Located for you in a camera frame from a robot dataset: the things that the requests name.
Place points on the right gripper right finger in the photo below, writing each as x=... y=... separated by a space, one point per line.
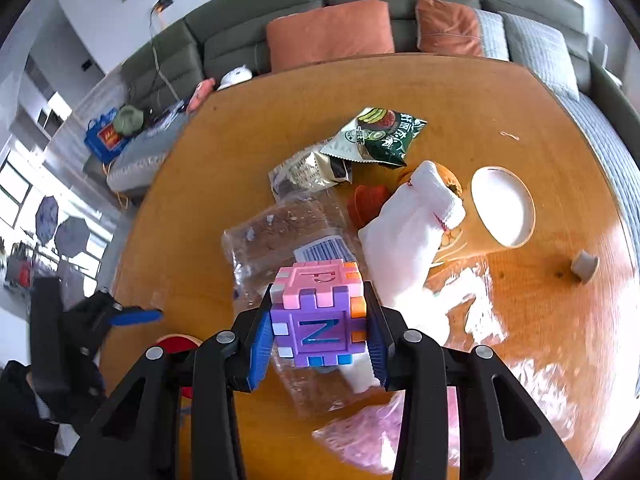
x=502 y=432

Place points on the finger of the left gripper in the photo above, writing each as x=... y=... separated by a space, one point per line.
x=135 y=316

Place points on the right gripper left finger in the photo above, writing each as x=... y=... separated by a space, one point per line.
x=134 y=434

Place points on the pink shredded paper bag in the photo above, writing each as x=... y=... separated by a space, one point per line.
x=369 y=439

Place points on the colourful foam letter cube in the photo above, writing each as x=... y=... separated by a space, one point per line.
x=319 y=313

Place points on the clear bag with blue item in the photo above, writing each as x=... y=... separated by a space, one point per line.
x=311 y=227

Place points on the paper cup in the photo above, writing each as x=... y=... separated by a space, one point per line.
x=500 y=215

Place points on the silver snack packet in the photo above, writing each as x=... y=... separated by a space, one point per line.
x=308 y=171

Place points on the red item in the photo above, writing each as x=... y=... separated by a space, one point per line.
x=366 y=204

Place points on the green snack packet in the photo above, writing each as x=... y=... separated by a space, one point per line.
x=376 y=136

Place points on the grey quilted sofa cover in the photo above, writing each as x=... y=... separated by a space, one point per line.
x=137 y=165

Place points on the blue shopping bag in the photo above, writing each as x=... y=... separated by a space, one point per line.
x=103 y=140

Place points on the green hat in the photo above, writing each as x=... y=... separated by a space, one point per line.
x=128 y=120

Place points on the pink plush toy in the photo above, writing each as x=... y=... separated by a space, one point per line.
x=200 y=94

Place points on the white plush toy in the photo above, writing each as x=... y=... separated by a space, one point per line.
x=236 y=76

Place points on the large orange cushion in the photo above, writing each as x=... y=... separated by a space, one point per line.
x=357 y=28

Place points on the grey striped cushion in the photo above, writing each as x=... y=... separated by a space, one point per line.
x=539 y=47

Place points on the small orange cushion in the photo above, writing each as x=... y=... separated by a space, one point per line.
x=448 y=28

